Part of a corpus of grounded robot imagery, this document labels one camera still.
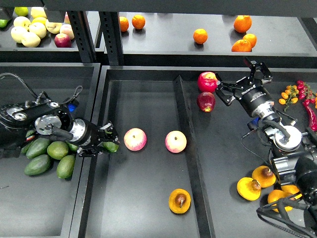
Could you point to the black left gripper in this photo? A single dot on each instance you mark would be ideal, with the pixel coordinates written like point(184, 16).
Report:
point(91, 136)

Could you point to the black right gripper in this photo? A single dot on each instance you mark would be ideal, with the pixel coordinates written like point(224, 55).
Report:
point(250, 93)

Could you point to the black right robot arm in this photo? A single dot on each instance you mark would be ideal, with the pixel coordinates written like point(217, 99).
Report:
point(292, 156)

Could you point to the green avocado in bin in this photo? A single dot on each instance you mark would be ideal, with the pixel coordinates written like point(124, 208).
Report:
point(65, 167)

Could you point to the pale yellow pear front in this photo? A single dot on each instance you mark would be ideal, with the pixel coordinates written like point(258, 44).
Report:
point(30, 40)

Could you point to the pale yellow pear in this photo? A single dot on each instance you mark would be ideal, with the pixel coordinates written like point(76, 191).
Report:
point(17, 32)
point(30, 40)

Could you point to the pale yellow pear left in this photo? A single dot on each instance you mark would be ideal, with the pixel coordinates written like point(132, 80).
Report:
point(17, 32)

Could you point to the orange right front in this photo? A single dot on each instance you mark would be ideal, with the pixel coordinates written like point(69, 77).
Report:
point(242, 46)

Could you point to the red apple upper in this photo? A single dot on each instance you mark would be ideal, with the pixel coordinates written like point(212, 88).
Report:
point(207, 82)

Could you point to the pink apple left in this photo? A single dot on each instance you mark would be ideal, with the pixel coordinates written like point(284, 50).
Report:
point(135, 139)

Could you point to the pink apple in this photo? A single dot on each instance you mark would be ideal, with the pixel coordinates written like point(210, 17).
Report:
point(175, 141)
point(135, 139)

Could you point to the dark red apple lower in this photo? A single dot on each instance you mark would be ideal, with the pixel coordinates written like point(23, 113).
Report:
point(206, 101)

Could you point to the orange right small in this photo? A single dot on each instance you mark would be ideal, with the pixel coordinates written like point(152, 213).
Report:
point(251, 38)

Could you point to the orange cherry tomato bunch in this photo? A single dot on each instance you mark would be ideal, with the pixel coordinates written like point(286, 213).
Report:
point(289, 96)

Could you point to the large orange top right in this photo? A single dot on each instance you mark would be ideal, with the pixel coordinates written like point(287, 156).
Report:
point(242, 23)

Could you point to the red cherry tomato bunch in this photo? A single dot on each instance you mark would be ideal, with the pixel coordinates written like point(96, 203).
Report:
point(306, 94)

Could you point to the orange on shelf middle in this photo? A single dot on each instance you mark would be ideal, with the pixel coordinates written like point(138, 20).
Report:
point(200, 36)

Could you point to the orange on shelf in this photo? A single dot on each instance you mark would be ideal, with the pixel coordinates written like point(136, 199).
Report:
point(200, 36)
point(138, 21)
point(124, 23)

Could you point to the red chili pepper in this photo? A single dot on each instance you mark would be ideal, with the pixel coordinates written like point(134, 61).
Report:
point(312, 118)

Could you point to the black left tray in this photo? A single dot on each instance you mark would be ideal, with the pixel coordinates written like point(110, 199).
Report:
point(45, 206)

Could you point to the black tray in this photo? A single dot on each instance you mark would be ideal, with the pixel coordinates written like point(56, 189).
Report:
point(130, 190)
point(45, 206)

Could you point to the pink apple right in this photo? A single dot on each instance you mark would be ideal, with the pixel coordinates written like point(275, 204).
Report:
point(175, 141)

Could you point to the black middle tray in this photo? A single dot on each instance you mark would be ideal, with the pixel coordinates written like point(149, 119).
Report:
point(130, 190)

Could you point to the red apple on shelf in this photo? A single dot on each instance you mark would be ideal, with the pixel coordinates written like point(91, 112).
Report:
point(62, 41)

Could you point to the orange on shelf left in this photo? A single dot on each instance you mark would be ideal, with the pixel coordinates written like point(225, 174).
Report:
point(124, 23)

